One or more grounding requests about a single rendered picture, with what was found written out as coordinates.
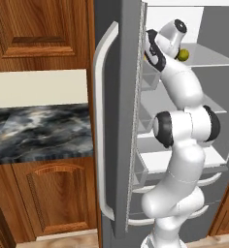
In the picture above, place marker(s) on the grey fridge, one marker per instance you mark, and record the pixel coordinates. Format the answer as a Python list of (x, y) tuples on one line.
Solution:
[(216, 25)]

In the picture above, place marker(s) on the grey fridge door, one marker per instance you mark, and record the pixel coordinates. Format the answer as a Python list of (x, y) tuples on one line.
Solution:
[(126, 97)]

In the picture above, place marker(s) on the wooden wall cupboard door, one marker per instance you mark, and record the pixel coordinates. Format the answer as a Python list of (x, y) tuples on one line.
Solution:
[(39, 25)]

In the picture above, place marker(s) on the glass fridge shelf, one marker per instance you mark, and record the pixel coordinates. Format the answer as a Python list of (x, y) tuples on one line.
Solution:
[(207, 56), (155, 103), (155, 160)]

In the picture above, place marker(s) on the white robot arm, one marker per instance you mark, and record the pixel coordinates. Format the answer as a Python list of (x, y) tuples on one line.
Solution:
[(181, 87)]

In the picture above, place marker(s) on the yellow-green lemon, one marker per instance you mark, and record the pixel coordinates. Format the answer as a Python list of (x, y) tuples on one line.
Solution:
[(184, 55)]

